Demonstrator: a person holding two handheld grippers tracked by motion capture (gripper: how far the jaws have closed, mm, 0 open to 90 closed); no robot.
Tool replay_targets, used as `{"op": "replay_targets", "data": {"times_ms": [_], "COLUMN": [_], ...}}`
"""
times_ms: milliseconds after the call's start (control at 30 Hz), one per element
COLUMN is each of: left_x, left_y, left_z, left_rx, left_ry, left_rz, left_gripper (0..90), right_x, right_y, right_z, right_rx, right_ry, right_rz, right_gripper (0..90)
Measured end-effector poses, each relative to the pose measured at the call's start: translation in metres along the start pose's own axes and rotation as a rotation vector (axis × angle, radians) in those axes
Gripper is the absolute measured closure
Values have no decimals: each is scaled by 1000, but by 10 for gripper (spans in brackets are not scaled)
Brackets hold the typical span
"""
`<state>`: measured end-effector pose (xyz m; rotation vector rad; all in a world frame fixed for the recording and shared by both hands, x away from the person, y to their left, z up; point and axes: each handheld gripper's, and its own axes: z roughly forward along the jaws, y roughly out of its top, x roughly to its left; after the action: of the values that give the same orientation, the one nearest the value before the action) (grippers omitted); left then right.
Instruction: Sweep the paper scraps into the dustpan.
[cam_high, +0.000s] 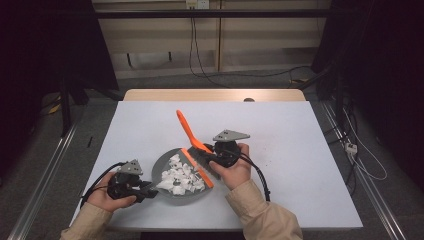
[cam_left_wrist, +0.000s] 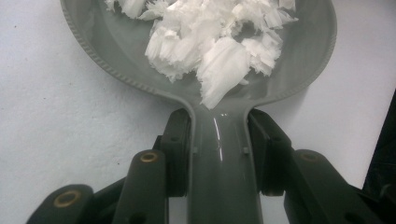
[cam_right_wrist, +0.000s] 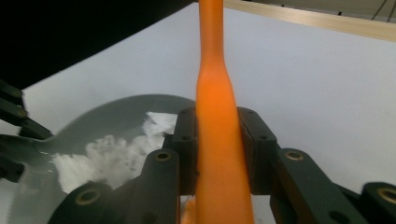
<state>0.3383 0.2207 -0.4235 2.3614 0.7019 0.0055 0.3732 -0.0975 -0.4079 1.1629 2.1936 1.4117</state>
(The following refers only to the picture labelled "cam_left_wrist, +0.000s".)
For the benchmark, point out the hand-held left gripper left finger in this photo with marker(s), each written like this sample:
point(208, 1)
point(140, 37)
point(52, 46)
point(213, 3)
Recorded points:
point(176, 155)

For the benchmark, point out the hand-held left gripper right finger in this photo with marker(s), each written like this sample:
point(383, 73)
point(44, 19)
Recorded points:
point(271, 155)

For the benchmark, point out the grey dustpan with orange lip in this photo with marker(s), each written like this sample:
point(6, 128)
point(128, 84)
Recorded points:
point(218, 174)

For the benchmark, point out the pile of white paper scraps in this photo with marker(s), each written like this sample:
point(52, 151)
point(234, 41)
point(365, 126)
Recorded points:
point(218, 56)

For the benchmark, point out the white table mat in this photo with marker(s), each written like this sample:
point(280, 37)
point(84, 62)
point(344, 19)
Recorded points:
point(62, 109)

